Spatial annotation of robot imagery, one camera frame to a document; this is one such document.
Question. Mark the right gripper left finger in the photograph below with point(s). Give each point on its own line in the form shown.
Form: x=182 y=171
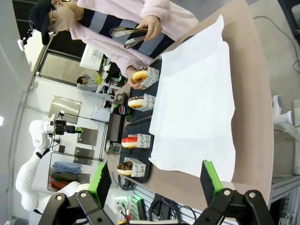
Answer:
x=98 y=187

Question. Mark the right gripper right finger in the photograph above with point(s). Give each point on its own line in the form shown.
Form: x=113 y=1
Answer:
x=211 y=182

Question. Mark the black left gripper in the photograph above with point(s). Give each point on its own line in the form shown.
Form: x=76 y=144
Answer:
x=60 y=127

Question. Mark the black Pepsi can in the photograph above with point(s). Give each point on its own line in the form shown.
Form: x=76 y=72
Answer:
x=123 y=110
x=114 y=147

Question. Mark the glazed plain donut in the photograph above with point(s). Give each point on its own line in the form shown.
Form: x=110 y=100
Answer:
x=139 y=77

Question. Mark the white printed paper donut box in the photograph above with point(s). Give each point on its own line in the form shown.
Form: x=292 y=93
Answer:
x=139 y=168
x=152 y=77
x=147 y=103
x=144 y=141

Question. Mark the metal serving tongs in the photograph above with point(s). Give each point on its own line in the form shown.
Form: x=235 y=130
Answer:
x=122 y=31

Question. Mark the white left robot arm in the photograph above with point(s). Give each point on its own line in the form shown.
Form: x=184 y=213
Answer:
x=35 y=159

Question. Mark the person's left forearm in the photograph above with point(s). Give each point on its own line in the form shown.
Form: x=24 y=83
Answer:
x=173 y=11

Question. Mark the person's right forearm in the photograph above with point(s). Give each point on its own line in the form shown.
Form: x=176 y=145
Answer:
x=110 y=47

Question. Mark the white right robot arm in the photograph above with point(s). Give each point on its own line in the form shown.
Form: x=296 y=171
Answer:
x=283 y=117

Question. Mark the person's right hand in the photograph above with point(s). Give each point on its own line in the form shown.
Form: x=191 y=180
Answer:
x=130 y=80

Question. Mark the person's left hand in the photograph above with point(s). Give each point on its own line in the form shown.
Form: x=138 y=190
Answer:
x=154 y=25

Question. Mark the chocolate frosted donut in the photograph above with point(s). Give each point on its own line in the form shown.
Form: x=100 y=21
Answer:
x=124 y=168

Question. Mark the red folded cloth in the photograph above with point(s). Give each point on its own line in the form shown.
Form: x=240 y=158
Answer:
x=62 y=184

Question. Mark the blue folded cloth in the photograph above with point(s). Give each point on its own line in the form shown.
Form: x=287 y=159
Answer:
x=68 y=167

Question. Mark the seated person in grey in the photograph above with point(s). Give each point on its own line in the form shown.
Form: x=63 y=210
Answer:
x=85 y=84

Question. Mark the red frosted donut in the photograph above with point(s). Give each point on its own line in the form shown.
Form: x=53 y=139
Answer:
x=129 y=141

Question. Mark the black plastic serving tray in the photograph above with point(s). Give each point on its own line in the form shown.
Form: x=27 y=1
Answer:
x=147 y=154
x=155 y=96

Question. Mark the white paper sheet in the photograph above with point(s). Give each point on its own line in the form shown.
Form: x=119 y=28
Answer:
x=194 y=98

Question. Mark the person in pink fleece jacket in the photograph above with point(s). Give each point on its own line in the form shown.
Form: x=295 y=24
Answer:
x=100 y=30

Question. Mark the black cap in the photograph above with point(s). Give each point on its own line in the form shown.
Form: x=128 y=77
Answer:
x=39 y=21

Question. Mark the beige face mask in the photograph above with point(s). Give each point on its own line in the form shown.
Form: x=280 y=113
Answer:
x=75 y=10

